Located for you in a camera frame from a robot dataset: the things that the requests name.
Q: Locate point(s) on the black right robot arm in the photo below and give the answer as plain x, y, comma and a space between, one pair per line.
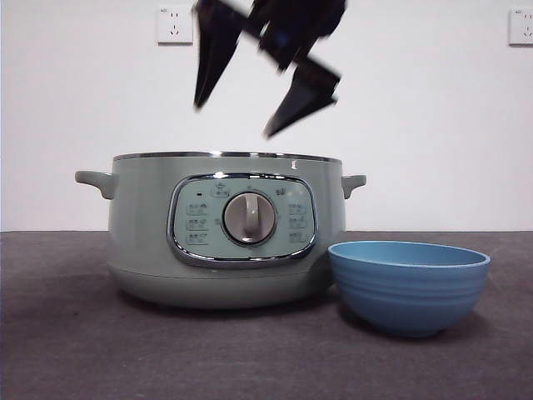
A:
304, 21

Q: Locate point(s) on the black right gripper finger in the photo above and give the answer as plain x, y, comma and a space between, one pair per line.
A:
308, 91
214, 46

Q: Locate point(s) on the blue ribbed bowl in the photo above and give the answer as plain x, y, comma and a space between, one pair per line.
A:
408, 291

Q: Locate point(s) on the pale green electric steamer pot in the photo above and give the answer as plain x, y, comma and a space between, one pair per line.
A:
141, 233

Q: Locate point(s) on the white wall power socket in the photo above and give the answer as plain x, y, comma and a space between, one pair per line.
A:
175, 26
522, 27

